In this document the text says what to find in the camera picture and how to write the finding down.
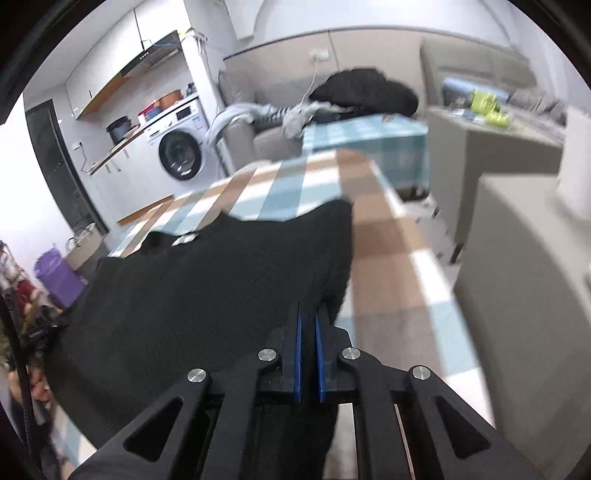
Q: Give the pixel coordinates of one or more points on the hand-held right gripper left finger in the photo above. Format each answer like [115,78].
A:
[298,350]

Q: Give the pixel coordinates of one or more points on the houndstooth cushion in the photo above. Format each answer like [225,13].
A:
[274,115]

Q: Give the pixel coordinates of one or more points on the light grey cloth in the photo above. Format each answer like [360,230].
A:
[231,115]

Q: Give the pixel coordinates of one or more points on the brown blue checked tablecloth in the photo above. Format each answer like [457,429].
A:
[383,258]

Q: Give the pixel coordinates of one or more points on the steel range hood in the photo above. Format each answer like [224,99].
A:
[154,53]

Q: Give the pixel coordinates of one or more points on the grey sofa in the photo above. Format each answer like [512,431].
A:
[268,138]

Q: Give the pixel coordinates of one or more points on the green toy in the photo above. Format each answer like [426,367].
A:
[482,101]

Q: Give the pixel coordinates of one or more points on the copper pot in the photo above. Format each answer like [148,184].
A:
[170,99]

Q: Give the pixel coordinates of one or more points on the person's left hand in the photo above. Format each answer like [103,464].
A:
[39,385]

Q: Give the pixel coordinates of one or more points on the shoe rack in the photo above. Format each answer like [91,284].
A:
[18,281]

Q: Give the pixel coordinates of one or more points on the blue pillow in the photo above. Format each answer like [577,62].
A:
[455,87]

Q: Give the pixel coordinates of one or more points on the white wall socket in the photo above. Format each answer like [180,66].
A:
[319,54]

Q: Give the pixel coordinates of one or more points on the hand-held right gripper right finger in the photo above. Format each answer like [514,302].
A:
[321,364]

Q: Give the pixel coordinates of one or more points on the red box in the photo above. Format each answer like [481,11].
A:
[147,113]

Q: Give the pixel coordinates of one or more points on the black door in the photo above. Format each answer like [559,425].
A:
[60,170]

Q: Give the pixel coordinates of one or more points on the white washing machine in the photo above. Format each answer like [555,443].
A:
[178,152]

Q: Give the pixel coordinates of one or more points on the tall grey cabinet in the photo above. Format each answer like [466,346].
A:
[521,286]

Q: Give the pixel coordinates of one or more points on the grey blanket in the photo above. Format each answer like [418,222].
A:
[538,104]

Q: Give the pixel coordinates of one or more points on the black quilted jacket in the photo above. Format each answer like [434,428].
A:
[364,92]

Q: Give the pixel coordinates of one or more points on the grey upholstered headboard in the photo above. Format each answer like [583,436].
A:
[471,60]

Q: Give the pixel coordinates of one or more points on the grey hoodie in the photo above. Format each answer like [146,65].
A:
[295,120]

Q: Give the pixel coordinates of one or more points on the purple bag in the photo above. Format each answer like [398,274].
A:
[57,277]

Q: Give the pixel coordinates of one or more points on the woven laundry basket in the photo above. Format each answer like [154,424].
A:
[81,251]

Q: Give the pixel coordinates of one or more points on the low grey cabinet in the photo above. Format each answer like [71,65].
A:
[498,152]

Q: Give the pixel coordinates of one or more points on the white kitchen base cabinet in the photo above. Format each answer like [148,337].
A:
[134,184]

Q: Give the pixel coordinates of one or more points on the black knit sweater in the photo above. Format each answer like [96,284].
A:
[207,286]

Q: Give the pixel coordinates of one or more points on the white wall cabinet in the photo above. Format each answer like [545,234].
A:
[101,78]

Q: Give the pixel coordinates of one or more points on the teal checked tablecloth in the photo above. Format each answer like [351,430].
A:
[360,134]

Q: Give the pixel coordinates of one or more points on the black cooking pot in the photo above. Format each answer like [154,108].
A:
[119,131]

